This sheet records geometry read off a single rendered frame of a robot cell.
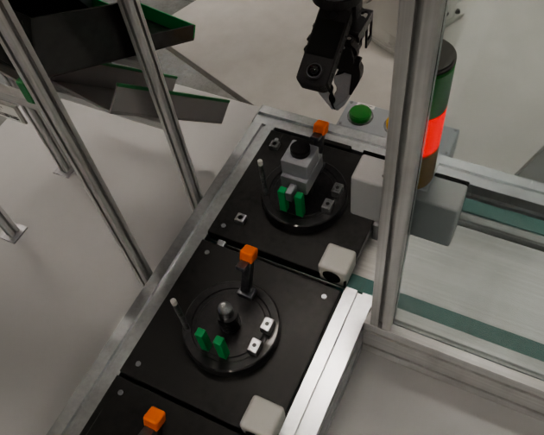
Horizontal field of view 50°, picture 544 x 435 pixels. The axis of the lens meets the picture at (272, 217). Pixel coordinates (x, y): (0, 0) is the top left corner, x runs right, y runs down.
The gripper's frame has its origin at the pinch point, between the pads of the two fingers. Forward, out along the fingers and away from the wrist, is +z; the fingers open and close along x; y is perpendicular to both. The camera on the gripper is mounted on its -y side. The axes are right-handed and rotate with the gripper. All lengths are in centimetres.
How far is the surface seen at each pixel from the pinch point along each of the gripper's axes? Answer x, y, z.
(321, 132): -0.2, -5.5, 0.7
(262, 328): -4.5, -36.8, 7.1
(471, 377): -32.4, -28.4, 16.1
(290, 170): 0.9, -14.5, 0.4
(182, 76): 114, 96, 105
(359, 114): -1.3, 9.0, 9.6
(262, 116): 16.0, 3.4, 10.8
